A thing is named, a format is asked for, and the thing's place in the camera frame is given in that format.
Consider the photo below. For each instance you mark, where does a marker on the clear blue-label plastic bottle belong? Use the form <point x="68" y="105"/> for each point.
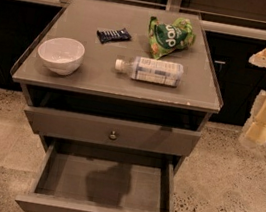
<point x="151" y="70"/>

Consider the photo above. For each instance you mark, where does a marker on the closed grey top drawer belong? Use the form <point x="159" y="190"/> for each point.
<point x="111" y="132"/>

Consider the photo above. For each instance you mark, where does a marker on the grey drawer cabinet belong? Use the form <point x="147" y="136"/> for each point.
<point x="95" y="88"/>

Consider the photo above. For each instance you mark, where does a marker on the open grey middle drawer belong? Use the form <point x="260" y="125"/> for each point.
<point x="75" y="178"/>

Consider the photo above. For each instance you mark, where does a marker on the green chip bag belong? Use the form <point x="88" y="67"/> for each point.
<point x="166" y="38"/>

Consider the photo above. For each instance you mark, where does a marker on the dark blue snack bar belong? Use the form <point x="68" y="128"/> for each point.
<point x="113" y="35"/>

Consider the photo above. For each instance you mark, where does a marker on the white ceramic bowl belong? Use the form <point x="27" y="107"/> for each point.
<point x="61" y="55"/>

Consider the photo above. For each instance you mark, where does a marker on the dark cabinet wall with rail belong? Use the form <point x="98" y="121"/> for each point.
<point x="235" y="30"/>

